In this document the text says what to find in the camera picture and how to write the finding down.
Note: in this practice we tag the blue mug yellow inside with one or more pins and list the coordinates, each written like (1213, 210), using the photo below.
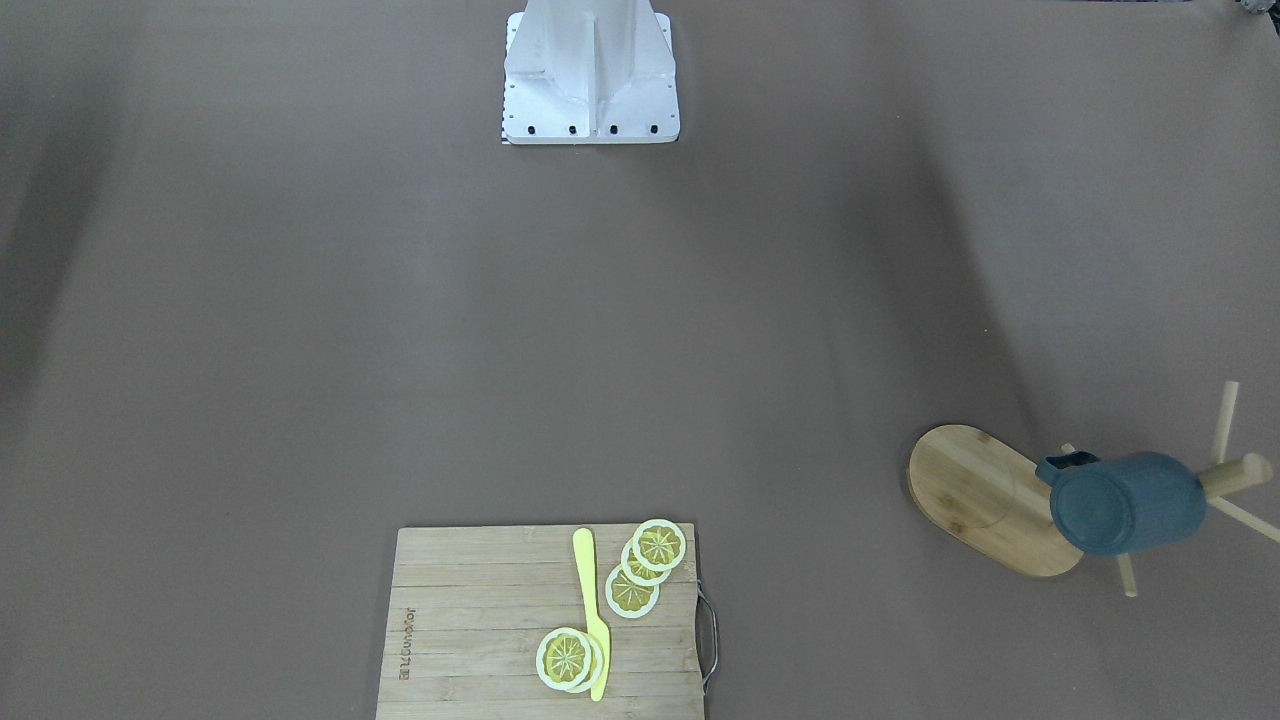
(1125, 504)

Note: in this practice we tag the wooden cup storage rack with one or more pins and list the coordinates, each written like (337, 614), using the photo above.
(986, 494)

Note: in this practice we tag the lemon slice top outer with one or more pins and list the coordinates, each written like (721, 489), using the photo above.
(659, 545)

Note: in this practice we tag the yellow plastic knife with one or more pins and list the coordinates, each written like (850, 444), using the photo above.
(584, 553)

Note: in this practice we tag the lemon slice middle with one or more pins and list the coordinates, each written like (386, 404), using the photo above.
(638, 573)

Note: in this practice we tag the lemon slice lower of three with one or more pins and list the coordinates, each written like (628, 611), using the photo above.
(628, 599)

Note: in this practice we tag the bamboo cutting board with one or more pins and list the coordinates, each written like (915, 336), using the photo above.
(468, 607)

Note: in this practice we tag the lemon slice front by knife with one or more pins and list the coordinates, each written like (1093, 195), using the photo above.
(562, 659)

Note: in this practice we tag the lemon slice under front one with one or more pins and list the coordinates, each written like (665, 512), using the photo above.
(597, 657)

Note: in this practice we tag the white metal mount base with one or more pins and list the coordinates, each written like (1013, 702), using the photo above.
(589, 73)

